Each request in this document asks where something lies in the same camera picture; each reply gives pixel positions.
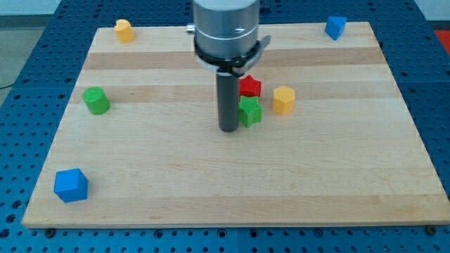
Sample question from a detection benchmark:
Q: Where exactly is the blue cube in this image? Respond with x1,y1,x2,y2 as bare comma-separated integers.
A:
53,168,89,203

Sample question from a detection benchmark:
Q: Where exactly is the green star block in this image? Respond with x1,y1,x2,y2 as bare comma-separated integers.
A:
238,96,263,127

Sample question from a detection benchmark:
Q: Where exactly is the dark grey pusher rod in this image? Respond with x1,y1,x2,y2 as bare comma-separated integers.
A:
216,72,239,132

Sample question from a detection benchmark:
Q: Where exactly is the red star block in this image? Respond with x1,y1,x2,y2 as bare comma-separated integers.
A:
239,75,262,97

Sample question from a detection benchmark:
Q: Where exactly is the yellow hexagon block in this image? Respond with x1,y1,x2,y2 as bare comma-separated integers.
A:
272,86,295,115

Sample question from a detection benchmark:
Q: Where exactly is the wooden board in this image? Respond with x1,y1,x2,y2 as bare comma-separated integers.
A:
22,22,449,228

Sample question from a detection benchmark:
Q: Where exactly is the green cylinder block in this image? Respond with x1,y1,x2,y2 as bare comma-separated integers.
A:
82,86,110,115

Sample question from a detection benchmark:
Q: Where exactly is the yellow heart block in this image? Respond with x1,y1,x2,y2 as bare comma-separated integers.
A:
114,19,135,44

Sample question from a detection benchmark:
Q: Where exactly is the blue triangular block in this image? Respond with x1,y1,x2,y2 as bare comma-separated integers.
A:
324,16,347,41

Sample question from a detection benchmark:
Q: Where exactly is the black clamp ring with lever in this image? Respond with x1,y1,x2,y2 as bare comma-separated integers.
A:
193,34,272,77

